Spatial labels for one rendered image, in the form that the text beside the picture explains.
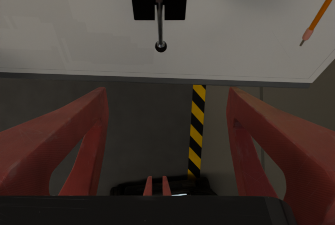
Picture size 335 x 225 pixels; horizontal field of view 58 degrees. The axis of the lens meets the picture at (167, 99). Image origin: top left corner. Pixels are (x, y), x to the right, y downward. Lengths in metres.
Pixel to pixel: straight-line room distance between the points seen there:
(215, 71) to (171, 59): 0.08
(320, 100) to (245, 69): 1.14
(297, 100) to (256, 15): 1.18
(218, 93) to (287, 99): 0.33
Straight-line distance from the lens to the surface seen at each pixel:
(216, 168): 1.53
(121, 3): 0.37
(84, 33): 0.42
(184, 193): 1.33
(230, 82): 0.51
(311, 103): 1.59
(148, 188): 0.26
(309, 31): 0.27
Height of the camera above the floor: 1.36
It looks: 78 degrees down
